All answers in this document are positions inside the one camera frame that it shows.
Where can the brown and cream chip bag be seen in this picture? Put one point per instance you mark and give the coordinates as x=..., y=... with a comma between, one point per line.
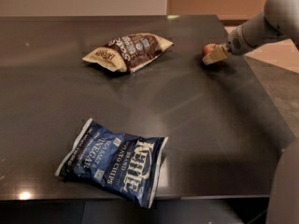
x=129, y=53

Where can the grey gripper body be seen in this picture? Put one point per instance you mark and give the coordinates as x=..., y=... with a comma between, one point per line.
x=237, y=44

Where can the blue Kettle chip bag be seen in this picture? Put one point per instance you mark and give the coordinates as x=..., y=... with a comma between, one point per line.
x=122, y=163

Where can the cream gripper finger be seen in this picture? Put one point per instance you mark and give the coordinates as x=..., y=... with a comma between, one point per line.
x=222, y=52

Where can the red apple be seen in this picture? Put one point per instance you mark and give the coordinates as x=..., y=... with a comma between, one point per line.
x=208, y=54

